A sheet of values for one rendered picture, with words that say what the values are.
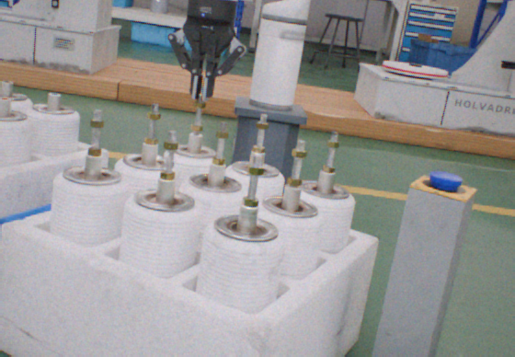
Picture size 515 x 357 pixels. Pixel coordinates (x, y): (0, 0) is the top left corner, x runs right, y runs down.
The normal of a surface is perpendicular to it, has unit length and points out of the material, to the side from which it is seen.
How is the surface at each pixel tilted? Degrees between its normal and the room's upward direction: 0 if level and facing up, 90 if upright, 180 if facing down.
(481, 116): 90
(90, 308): 90
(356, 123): 90
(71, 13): 90
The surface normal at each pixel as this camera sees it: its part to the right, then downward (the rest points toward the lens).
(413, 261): -0.48, 0.15
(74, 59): 0.00, 0.26
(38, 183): 0.89, 0.25
